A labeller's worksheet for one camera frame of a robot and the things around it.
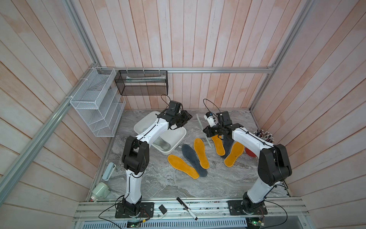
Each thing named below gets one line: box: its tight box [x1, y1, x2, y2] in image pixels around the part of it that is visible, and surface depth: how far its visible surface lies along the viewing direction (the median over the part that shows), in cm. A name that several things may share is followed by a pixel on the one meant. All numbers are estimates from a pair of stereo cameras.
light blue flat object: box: [101, 162, 117, 181], surface depth 85 cm
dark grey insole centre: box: [181, 144, 208, 177], surface depth 93 cm
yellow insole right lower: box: [223, 141, 245, 168], surface depth 94 cm
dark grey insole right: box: [220, 135, 236, 159], surface depth 97 cm
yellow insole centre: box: [193, 137, 210, 170], surface depth 97 cm
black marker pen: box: [176, 197, 199, 221], surface depth 74 cm
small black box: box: [158, 204, 168, 215], surface depth 76 cm
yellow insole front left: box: [167, 154, 200, 180], surface depth 90 cm
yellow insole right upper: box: [211, 134, 226, 157], surface depth 97 cm
